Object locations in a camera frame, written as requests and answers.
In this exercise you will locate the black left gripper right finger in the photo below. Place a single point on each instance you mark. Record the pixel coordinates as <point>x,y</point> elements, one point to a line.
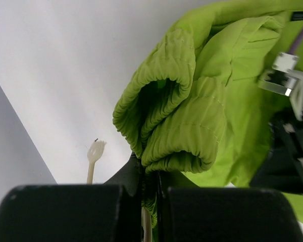
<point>187,212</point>

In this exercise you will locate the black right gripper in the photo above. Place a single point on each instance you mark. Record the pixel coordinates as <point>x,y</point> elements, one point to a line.
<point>283,167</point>

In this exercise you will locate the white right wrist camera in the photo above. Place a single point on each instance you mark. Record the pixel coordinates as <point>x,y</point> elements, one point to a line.
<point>283,79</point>

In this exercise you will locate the lime green shorts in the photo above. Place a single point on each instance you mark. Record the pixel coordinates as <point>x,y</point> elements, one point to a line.
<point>194,105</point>

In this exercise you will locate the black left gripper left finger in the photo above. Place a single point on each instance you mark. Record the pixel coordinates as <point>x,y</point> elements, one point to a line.
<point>101,212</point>

